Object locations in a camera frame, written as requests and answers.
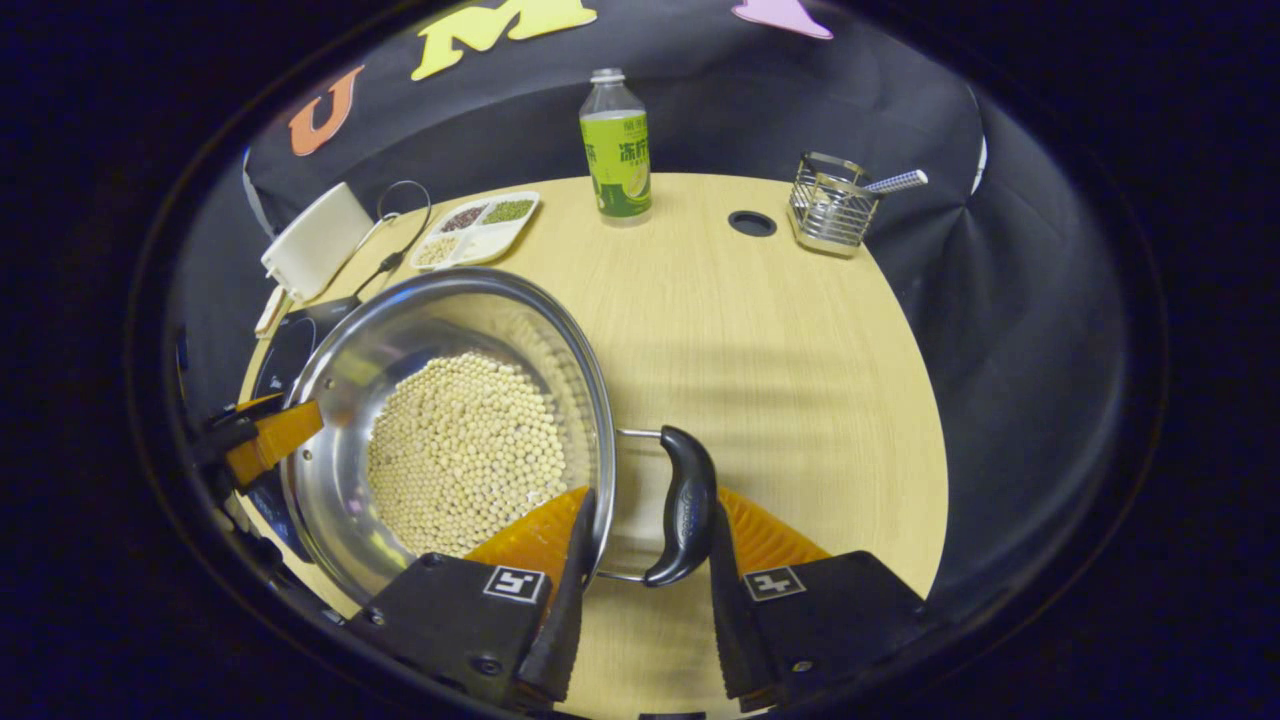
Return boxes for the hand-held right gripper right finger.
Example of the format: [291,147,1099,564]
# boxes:
[707,486,927,714]

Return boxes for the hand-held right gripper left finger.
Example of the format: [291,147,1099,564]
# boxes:
[350,487,599,711]

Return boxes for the black induction cooktop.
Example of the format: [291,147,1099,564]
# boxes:
[245,297,363,563]

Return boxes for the steel pot with black handle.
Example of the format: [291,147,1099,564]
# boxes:
[280,267,719,606]

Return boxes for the small green plate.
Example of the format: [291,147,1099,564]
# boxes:
[254,285,295,339]

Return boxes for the white toaster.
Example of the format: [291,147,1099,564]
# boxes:
[261,182,374,303]

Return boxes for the pile of soybeans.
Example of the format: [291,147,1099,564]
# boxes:
[366,352,569,558]

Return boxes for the white divided bean tray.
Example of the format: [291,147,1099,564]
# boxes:
[410,191,541,271]

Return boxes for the green label drink bottle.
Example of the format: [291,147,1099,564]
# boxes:
[579,68,653,227]

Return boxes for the black power cable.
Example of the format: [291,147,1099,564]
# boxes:
[352,180,433,301]

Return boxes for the steel wire utensil holder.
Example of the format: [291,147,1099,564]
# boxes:
[787,152,881,258]

